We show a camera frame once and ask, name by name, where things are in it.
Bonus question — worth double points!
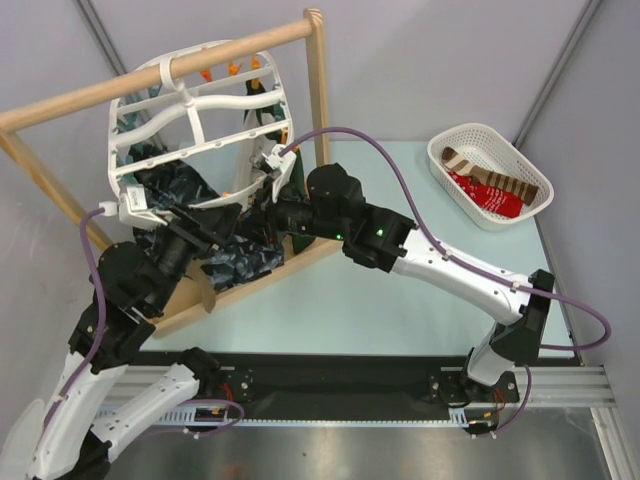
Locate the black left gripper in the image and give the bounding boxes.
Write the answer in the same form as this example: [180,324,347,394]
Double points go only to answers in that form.
[148,198,243,311]

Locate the white plastic clip hanger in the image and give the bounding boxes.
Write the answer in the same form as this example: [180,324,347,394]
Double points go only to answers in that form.
[107,44,296,224]

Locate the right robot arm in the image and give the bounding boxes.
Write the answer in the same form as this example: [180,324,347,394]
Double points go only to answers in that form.
[242,156,554,401]

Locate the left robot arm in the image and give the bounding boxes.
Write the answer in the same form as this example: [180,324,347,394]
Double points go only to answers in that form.
[24,204,245,479]

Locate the dark leaf-print shorts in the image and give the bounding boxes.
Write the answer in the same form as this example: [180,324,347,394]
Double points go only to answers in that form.
[132,160,285,292]

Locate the green and white t-shirt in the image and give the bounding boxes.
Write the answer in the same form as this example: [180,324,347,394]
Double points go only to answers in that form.
[233,100,311,253]

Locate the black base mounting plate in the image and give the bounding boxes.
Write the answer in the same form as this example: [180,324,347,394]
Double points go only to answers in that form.
[99,349,521,409]

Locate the white perforated plastic basket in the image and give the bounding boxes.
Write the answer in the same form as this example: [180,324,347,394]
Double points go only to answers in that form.
[427,123,554,232]

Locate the wooden clothes rack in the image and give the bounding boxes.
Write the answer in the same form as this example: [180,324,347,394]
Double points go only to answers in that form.
[0,7,351,340]

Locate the red patterned sock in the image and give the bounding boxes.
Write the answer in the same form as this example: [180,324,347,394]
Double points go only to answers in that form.
[449,172,524,218]

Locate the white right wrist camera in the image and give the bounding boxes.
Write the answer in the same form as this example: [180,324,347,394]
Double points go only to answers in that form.
[256,144,297,203]

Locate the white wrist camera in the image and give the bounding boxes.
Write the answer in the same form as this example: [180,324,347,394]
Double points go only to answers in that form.
[98,184,169,230]
[256,144,297,203]

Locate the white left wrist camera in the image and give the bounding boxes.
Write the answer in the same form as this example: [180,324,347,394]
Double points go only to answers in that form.
[98,184,169,230]

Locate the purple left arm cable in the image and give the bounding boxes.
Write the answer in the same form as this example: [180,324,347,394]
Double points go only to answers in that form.
[42,207,109,431]

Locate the aluminium frame rail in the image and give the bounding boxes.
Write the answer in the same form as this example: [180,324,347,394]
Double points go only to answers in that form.
[97,355,615,428]

